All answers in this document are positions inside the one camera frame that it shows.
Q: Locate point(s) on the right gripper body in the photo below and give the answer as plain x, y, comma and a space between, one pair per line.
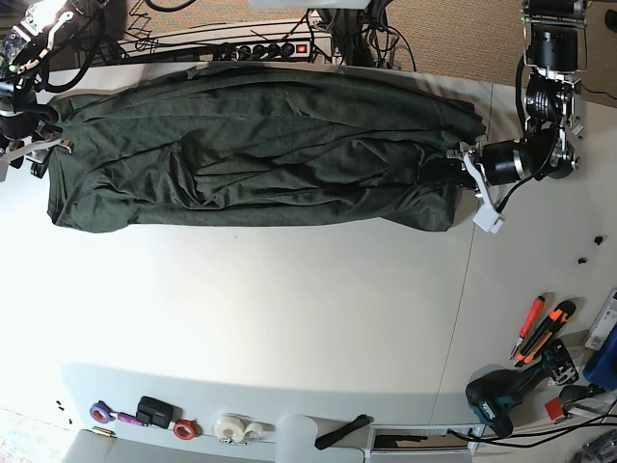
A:
37, 151

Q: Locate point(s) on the black action camera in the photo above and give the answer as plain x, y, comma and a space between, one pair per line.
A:
152, 411

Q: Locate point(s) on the black marker pen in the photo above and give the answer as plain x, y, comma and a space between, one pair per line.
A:
329, 439

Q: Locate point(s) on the red tape roll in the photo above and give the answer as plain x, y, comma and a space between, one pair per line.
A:
185, 430

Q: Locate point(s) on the black orange utility knife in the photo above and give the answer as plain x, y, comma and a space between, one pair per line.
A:
551, 325

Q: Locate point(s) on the blue box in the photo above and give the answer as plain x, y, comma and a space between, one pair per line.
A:
601, 368

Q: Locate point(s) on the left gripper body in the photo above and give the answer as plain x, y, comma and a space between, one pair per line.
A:
489, 165

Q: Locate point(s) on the teal cordless drill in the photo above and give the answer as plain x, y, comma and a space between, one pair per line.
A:
493, 396

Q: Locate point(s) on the white tape roll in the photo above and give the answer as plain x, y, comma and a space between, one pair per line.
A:
235, 429

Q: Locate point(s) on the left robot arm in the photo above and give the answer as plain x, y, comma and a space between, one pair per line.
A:
547, 94

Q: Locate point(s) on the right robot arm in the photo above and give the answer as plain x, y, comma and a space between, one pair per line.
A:
29, 129

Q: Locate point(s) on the dark green t-shirt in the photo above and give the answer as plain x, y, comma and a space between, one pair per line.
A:
235, 146

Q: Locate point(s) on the white power strip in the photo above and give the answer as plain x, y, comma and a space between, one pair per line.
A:
287, 51

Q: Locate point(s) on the purple tape roll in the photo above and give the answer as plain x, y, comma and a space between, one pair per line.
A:
101, 413

